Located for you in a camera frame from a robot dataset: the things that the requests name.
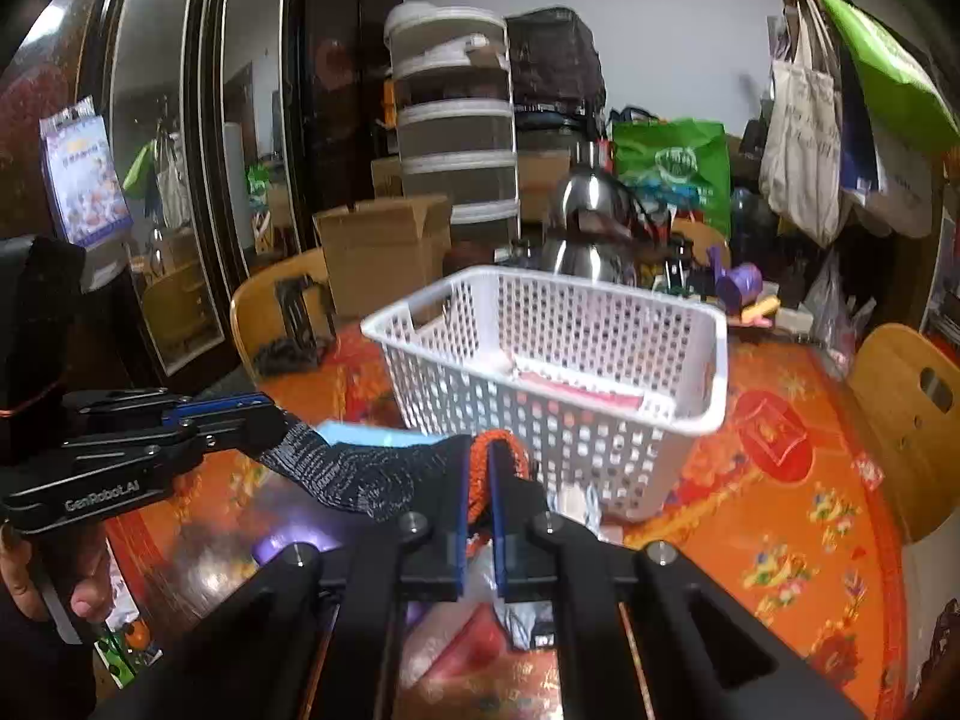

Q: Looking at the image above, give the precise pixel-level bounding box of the dark glass door cabinet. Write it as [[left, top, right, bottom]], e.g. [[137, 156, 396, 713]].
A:
[[2, 0, 400, 395]]

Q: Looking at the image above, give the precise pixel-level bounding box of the white blue hanging bag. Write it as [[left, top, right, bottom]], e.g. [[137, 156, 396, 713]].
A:
[[838, 46, 932, 239]]

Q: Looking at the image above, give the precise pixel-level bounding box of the black folding stand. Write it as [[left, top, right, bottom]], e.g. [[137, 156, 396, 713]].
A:
[[252, 273, 337, 377]]

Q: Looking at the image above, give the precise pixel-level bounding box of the wooden chair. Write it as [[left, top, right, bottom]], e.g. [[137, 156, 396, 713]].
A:
[[848, 323, 958, 543], [229, 247, 331, 383]]

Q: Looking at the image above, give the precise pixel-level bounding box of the open cardboard box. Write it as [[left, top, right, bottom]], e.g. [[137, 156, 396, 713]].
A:
[[314, 193, 452, 319]]

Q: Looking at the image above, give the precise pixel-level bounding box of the black storage crate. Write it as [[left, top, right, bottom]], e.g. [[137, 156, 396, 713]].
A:
[[506, 7, 607, 138]]

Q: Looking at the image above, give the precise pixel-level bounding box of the green shopping bag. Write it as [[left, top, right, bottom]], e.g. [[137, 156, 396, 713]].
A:
[[612, 119, 731, 236]]

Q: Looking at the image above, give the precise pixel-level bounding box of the stainless steel kettle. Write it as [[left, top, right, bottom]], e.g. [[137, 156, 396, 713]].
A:
[[539, 142, 661, 286]]

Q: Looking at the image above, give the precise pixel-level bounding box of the beige canvas tote bag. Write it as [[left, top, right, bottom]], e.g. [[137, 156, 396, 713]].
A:
[[760, 0, 844, 247]]

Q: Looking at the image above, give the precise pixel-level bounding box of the grey white drawer tower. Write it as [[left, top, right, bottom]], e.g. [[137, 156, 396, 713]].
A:
[[384, 2, 521, 234]]

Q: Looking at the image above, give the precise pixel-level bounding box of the wooden chair left side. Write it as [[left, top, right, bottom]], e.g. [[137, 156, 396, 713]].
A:
[[229, 247, 331, 383]]

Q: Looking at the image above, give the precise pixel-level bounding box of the light blue tissue pack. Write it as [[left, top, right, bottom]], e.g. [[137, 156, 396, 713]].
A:
[[314, 421, 444, 449]]

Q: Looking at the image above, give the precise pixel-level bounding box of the grey knitted glove orange cuff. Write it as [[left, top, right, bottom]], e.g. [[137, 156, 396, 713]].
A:
[[257, 422, 530, 523]]

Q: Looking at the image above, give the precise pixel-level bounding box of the person's left hand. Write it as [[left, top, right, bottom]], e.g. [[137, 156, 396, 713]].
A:
[[2, 523, 112, 622]]

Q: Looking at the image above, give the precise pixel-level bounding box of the wooden chair right side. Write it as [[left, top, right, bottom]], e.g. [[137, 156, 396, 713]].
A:
[[848, 323, 958, 543]]

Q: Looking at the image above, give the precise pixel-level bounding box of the lime green hanging bag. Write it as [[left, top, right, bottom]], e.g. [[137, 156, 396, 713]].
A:
[[820, 0, 958, 166]]

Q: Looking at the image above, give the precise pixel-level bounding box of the white plastic perforated basket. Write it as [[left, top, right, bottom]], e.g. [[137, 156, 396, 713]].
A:
[[361, 266, 729, 522]]

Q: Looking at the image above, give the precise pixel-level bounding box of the pink packet in basket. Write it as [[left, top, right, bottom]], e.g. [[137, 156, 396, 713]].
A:
[[506, 353, 646, 411]]

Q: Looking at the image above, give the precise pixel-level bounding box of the purple plastic cup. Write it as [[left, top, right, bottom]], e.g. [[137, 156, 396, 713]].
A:
[[708, 245, 763, 314]]

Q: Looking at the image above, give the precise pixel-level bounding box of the orange floral tablecloth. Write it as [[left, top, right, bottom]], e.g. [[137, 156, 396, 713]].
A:
[[107, 330, 907, 718]]

